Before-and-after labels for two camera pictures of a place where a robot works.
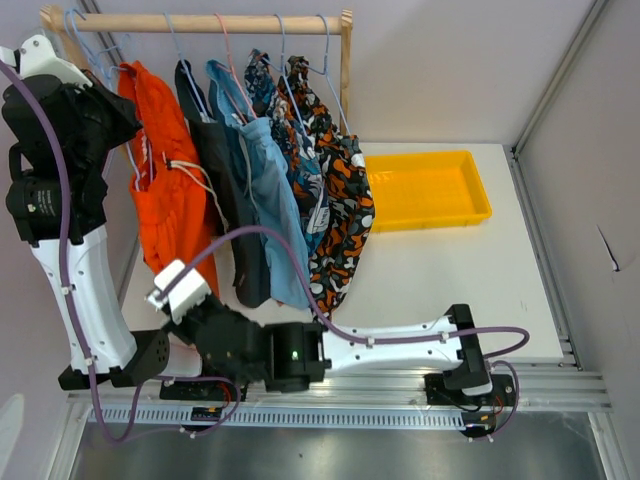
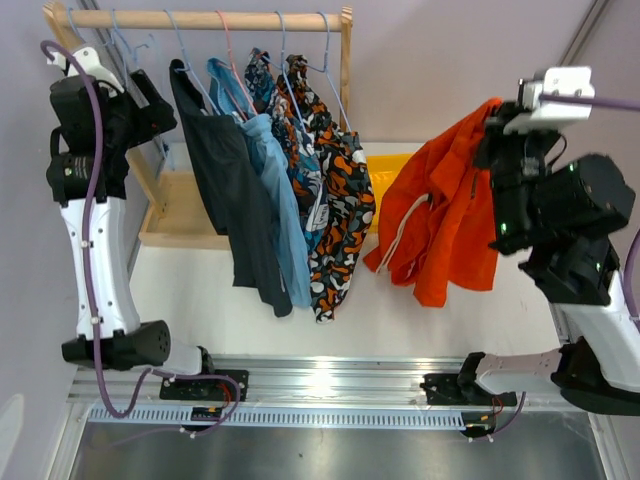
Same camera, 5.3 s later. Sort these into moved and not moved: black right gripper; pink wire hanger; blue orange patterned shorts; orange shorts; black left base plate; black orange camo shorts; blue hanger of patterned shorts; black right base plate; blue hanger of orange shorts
Moved: orange shorts; black right gripper; blue hanger of orange shorts
Not moved: blue hanger of patterned shorts; black right base plate; blue orange patterned shorts; black orange camo shorts; pink wire hanger; black left base plate
